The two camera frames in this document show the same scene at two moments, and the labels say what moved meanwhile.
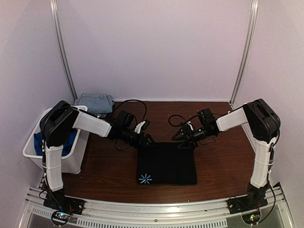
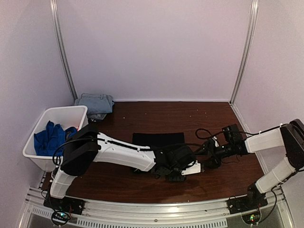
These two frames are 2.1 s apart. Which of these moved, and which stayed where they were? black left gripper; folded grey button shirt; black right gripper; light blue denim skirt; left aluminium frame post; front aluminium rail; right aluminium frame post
Moved: black right gripper; black left gripper
Stayed: right aluminium frame post; front aluminium rail; light blue denim skirt; folded grey button shirt; left aluminium frame post
